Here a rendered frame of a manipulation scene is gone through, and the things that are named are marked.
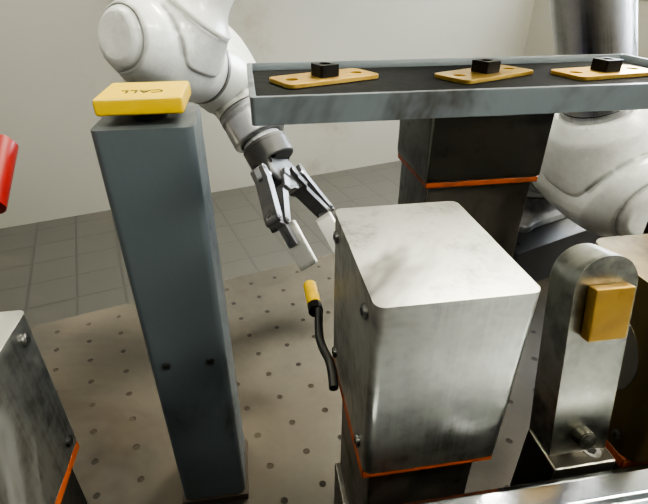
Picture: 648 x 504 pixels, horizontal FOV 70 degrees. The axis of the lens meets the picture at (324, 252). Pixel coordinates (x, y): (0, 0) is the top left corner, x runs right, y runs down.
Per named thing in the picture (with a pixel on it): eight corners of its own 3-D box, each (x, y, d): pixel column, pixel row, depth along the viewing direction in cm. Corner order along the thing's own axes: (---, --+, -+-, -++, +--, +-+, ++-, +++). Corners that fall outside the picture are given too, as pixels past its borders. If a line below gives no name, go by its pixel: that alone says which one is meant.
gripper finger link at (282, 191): (290, 170, 73) (284, 164, 72) (295, 221, 66) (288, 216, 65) (272, 182, 75) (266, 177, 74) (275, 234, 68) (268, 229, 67)
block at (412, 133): (390, 478, 57) (434, 106, 34) (373, 425, 64) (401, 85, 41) (467, 467, 58) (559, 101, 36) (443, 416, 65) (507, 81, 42)
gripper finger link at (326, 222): (315, 219, 80) (316, 219, 81) (334, 255, 80) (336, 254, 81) (328, 211, 79) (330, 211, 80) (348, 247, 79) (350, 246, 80)
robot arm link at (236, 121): (280, 97, 77) (297, 128, 77) (241, 128, 81) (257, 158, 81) (250, 89, 69) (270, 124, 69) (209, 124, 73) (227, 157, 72)
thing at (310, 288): (324, 396, 30) (324, 383, 30) (302, 290, 41) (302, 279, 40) (342, 394, 31) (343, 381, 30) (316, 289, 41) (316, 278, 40)
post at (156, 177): (182, 508, 54) (82, 133, 31) (188, 451, 60) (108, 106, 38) (248, 498, 55) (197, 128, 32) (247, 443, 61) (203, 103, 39)
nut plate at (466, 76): (466, 84, 35) (469, 68, 35) (431, 77, 38) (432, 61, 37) (535, 73, 39) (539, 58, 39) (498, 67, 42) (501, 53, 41)
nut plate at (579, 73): (581, 81, 37) (585, 64, 36) (547, 73, 40) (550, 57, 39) (661, 75, 39) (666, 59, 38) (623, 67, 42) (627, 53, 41)
